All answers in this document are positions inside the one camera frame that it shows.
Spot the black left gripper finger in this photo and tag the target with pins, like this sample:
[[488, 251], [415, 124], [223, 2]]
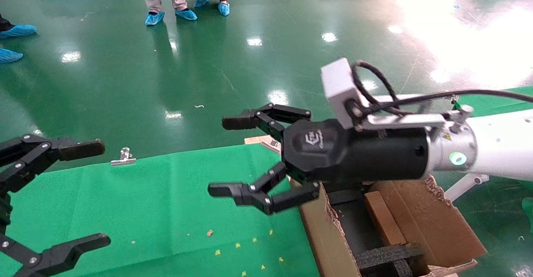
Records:
[[62, 150], [54, 258]]

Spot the green fabric piece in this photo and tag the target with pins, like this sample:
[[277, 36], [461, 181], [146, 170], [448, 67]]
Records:
[[529, 214]]

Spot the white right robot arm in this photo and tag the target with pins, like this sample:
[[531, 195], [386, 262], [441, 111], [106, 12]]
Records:
[[499, 143]]

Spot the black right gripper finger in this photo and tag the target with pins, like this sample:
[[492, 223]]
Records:
[[266, 198], [266, 114]]

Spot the large green table cloth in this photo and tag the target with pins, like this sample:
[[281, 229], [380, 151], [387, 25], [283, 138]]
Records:
[[145, 210]]

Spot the silver binder clip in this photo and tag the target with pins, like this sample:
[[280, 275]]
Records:
[[454, 99], [275, 145], [123, 159]]

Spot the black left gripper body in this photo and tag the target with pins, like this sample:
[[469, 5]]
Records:
[[4, 210]]

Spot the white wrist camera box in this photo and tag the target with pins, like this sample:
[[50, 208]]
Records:
[[337, 85]]

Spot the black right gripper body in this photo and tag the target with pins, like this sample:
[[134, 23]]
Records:
[[366, 156]]

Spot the white table leg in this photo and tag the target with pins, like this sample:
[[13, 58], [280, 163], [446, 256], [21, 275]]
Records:
[[462, 189]]

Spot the person in black trousers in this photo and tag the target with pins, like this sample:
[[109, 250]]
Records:
[[16, 30]]

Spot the large open cardboard carton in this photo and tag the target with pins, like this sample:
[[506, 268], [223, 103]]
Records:
[[437, 227]]

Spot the taped brown cardboard box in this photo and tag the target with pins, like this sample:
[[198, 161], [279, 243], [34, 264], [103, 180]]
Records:
[[385, 220]]

